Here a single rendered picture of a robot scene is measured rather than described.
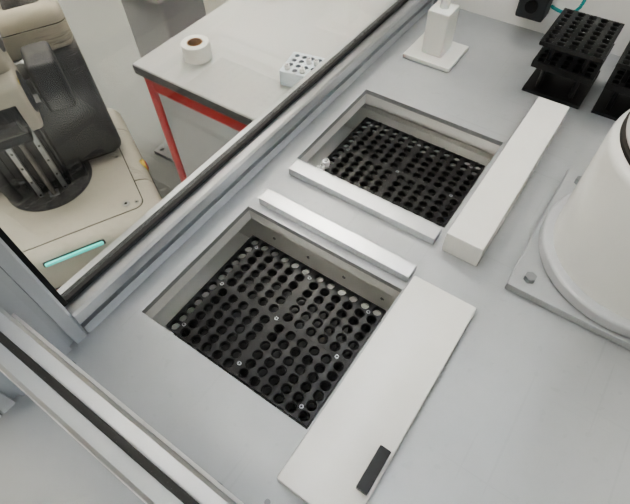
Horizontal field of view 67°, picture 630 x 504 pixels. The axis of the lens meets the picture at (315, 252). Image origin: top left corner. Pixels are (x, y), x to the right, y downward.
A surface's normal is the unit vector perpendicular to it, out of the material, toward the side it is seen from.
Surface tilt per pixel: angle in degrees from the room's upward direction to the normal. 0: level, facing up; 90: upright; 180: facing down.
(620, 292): 90
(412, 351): 0
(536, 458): 0
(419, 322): 0
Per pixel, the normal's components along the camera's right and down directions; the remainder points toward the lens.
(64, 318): 0.82, 0.45
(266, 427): -0.03, -0.58
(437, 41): -0.57, 0.67
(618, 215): -0.94, 0.29
